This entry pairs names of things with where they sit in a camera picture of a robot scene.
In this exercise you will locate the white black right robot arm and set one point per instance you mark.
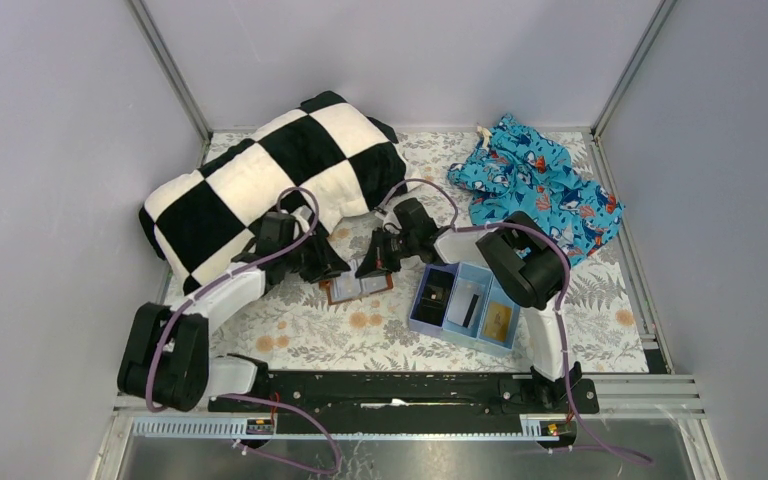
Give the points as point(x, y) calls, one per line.
point(531, 269)

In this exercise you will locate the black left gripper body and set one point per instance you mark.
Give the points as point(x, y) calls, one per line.
point(309, 254)

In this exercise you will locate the slotted grey cable duct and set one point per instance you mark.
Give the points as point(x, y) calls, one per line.
point(291, 427)

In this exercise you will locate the grey credit card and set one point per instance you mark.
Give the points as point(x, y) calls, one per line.
point(346, 286)

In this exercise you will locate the white card in middle slot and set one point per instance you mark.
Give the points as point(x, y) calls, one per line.
point(466, 299)

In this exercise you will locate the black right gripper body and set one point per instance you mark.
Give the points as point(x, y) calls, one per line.
point(386, 249)

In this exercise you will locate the floral patterned table mat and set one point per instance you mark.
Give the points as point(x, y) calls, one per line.
point(294, 327)

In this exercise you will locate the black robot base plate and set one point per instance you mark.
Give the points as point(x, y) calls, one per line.
point(427, 398)

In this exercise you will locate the gold credit card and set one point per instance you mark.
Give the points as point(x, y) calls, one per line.
point(496, 322)

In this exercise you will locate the blue shark print cloth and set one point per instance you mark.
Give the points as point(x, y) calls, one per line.
point(516, 168)

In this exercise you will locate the black white checkered blanket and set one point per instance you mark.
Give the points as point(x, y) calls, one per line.
point(324, 149)

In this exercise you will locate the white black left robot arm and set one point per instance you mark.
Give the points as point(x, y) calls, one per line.
point(166, 361)

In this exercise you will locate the aluminium frame rails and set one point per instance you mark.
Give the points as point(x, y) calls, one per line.
point(661, 393)

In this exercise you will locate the black card in purple slot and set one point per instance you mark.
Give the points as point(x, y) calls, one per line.
point(434, 296)

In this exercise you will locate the purple blue card organizer box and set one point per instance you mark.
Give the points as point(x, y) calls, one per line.
point(470, 337)

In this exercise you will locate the brown leather card holder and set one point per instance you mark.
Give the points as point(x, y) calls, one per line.
point(371, 285)

